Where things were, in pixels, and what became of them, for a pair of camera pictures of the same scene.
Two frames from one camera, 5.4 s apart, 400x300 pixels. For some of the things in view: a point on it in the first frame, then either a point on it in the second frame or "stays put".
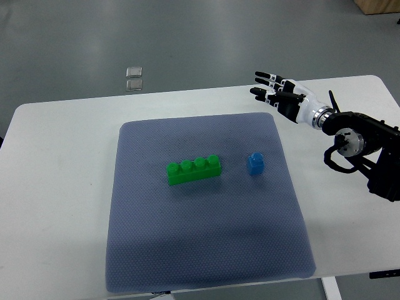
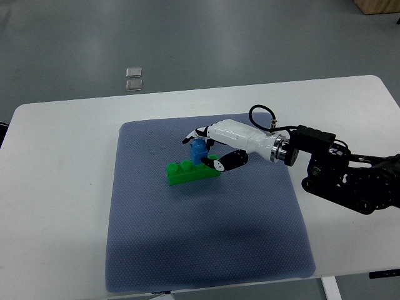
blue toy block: x=256 y=164 -> x=198 y=150
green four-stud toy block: x=187 y=171 stays put
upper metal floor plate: x=134 y=72 stays put
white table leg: x=331 y=288 stays put
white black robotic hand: x=291 y=99 -> x=242 y=135
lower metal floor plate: x=134 y=85 stays put
